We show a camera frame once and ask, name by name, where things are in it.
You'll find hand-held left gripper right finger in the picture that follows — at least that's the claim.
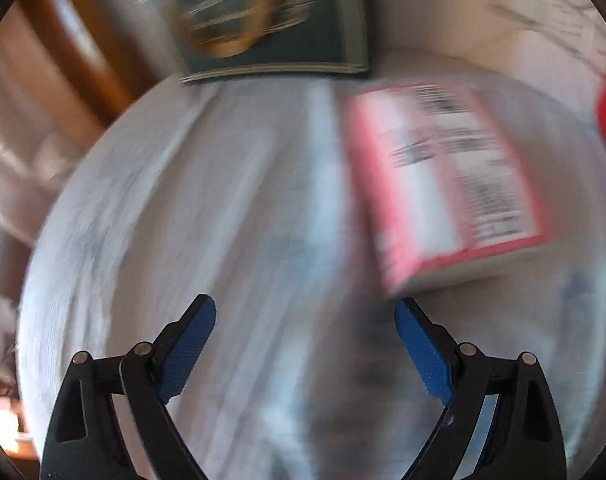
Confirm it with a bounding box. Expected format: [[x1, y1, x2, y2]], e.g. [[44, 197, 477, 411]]
[[394, 297, 568, 480]]

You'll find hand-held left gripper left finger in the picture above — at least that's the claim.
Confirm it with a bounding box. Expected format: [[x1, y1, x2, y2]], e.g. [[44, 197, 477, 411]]
[[40, 294, 218, 480]]

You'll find pink white carton box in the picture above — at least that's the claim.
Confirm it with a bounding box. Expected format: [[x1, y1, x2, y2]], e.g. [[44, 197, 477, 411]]
[[345, 82, 554, 298]]

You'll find dark green gift box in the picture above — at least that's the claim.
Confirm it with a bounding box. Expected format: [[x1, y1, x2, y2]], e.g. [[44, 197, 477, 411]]
[[136, 0, 371, 83]]

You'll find wooden headboard frame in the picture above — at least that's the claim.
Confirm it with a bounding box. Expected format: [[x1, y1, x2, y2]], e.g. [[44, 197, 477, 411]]
[[13, 0, 139, 126]]

